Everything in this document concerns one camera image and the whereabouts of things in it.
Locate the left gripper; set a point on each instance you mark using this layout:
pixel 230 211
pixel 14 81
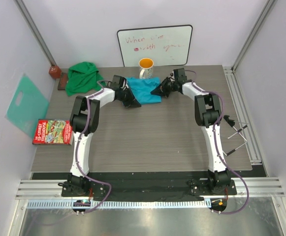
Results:
pixel 134 103

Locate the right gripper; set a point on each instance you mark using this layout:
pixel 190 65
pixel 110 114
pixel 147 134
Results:
pixel 161 89

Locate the blue t shirt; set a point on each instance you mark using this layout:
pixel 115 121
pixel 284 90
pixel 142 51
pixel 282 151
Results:
pixel 141 88

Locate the white mug orange inside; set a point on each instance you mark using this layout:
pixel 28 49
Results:
pixel 146 66

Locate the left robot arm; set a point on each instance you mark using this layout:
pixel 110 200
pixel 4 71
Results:
pixel 84 122

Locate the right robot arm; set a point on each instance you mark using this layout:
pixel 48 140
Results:
pixel 208 114

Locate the whiteboard with red writing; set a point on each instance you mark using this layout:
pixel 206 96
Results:
pixel 166 46

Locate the green t shirt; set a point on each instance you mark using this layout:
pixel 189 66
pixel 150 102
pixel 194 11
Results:
pixel 83 77

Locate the brown block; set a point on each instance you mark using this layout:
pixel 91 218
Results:
pixel 55 72

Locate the red book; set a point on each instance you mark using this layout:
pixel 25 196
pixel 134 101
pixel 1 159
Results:
pixel 53 132

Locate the teal plastic cutting board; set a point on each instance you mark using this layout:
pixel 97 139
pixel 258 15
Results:
pixel 27 106

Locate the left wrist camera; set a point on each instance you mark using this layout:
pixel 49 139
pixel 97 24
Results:
pixel 118 82

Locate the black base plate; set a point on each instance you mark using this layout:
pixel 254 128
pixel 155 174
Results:
pixel 155 186

